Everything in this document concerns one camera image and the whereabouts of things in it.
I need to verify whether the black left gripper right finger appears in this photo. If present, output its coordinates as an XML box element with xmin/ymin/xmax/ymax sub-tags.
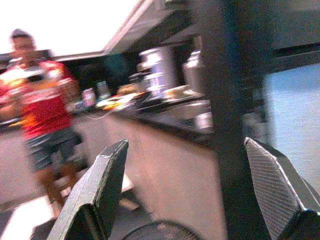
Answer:
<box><xmin>244</xmin><ymin>136</ymin><xmax>320</xmax><ymax>240</ymax></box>

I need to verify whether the person in red shirt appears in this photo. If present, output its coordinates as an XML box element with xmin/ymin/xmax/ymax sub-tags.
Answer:
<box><xmin>0</xmin><ymin>28</ymin><xmax>85</xmax><ymax>208</ymax></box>

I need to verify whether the silver cylindrical appliance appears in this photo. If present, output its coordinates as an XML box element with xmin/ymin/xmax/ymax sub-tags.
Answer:
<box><xmin>137</xmin><ymin>46</ymin><xmax>177</xmax><ymax>95</ymax></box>

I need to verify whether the dark cluttered counter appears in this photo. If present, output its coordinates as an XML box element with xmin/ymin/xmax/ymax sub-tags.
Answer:
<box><xmin>109</xmin><ymin>92</ymin><xmax>216</xmax><ymax>148</ymax></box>

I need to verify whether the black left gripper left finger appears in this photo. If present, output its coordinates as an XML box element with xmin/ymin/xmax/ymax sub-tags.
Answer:
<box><xmin>47</xmin><ymin>139</ymin><xmax>130</xmax><ymax>240</ymax></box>

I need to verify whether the dark square pillar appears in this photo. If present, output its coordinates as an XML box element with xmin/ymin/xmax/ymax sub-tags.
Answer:
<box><xmin>194</xmin><ymin>0</ymin><xmax>276</xmax><ymax>240</ymax></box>

